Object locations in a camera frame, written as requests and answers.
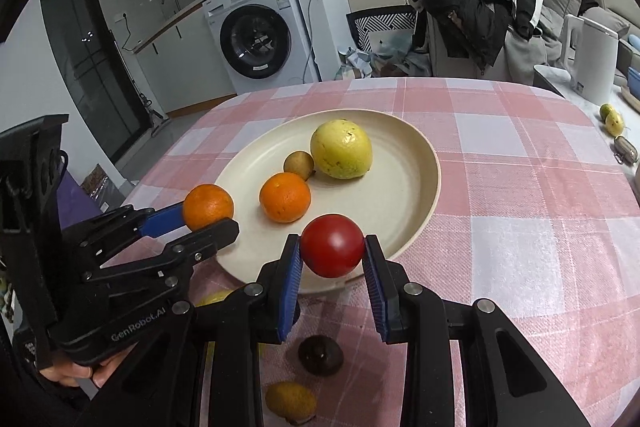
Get red tomato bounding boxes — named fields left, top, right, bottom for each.
left=300, top=214, right=366, bottom=279

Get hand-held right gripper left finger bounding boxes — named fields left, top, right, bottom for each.
left=192, top=233, right=305, bottom=427

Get yellow-green guava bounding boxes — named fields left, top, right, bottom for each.
left=310, top=119, right=374, bottom=180

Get yellow lemon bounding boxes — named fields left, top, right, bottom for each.
left=197, top=289, right=236, bottom=308

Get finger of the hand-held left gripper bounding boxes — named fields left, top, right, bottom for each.
left=80, top=218, right=241, bottom=303
left=75, top=201, right=187, bottom=258

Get orange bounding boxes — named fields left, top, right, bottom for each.
left=182, top=183, right=235, bottom=232
left=259, top=172, right=312, bottom=224

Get white kitchen counter cabinet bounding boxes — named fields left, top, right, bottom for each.
left=120, top=0, right=236, bottom=118

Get crumpled plastic bags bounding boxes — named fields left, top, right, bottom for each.
left=337, top=32, right=431, bottom=80

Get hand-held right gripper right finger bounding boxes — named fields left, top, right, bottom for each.
left=363, top=233, right=592, bottom=427

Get white electric kettle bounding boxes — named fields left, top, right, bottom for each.
left=559, top=14, right=621, bottom=106

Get dark glass door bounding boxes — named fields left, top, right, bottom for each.
left=39, top=0, right=146, bottom=158

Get brown kiwi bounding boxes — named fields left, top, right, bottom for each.
left=283, top=150, right=315, bottom=181

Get dark purple plum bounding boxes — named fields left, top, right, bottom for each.
left=298, top=335, right=344, bottom=377

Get pile of dark clothes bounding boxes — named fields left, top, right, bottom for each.
left=404, top=0, right=543, bottom=78

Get person's left hand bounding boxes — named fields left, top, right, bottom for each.
left=39, top=347, right=138, bottom=389

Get white washing machine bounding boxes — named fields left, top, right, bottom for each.
left=202, top=0, right=321, bottom=95

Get small brown object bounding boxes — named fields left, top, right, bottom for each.
left=614, top=137, right=637, bottom=165

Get grey garment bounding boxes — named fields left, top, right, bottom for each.
left=502, top=24, right=563, bottom=88

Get clear bag with brown contents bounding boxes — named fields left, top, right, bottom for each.
left=80, top=163, right=123, bottom=212

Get pink checked tablecloth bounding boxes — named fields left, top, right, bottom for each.
left=107, top=77, right=640, bottom=427

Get cream round plate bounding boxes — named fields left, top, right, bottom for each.
left=213, top=109, right=442, bottom=294

